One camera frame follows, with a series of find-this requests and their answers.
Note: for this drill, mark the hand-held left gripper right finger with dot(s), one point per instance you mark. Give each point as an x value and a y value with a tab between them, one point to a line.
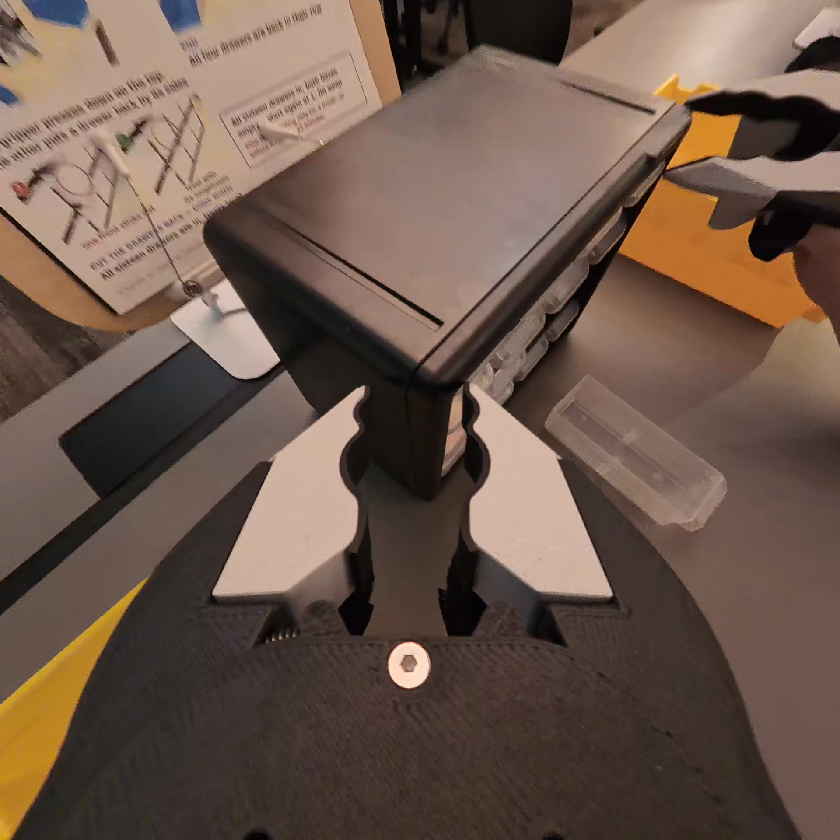
531	525

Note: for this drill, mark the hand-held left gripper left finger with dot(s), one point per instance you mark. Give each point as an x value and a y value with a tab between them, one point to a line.
295	525

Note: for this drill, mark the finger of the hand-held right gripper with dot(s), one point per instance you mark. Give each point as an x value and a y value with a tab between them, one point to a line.
741	184
787	98

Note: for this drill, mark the clear plastic drawer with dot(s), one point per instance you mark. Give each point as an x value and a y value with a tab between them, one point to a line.
636	453

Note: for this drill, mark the group of small cabinet drawers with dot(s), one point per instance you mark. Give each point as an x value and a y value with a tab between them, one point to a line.
564	308

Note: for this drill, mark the black drawer cabinet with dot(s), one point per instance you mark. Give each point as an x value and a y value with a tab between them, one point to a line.
459	197

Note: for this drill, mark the person's right hand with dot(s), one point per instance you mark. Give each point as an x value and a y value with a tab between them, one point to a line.
820	269

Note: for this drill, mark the black rectangular mat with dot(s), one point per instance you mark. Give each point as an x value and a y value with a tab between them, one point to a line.
170	420

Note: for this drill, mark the metal poster stand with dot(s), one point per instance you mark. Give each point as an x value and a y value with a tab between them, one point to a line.
229	334

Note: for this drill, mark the black office chair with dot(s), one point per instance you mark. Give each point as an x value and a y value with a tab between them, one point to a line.
512	26

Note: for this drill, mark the instruction poster on stand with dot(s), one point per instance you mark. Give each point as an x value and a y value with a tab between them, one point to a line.
377	46

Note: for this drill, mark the white instruction poster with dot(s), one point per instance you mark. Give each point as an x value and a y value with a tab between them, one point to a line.
216	85

